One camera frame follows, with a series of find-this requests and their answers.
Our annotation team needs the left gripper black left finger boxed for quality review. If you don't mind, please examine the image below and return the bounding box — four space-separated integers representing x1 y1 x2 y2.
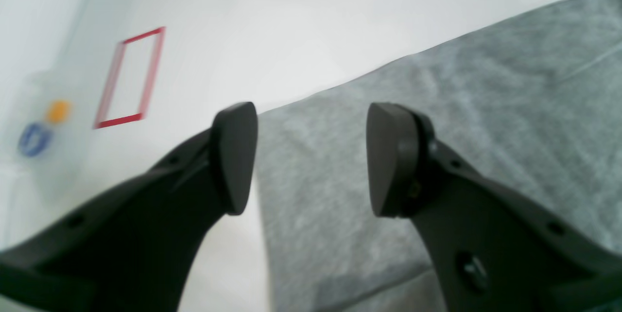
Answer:
0 102 258 312

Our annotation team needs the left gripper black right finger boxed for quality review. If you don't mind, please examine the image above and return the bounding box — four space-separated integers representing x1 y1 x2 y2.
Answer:
366 103 622 312

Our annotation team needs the grey t-shirt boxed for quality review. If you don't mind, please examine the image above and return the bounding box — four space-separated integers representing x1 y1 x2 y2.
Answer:
256 0 622 312

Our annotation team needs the orange and blue sticker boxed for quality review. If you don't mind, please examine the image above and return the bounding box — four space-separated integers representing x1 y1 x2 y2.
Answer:
17 100 72 158

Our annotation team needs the red outlined sticker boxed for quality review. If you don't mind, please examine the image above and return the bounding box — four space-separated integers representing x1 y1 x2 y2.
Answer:
94 27 166 129

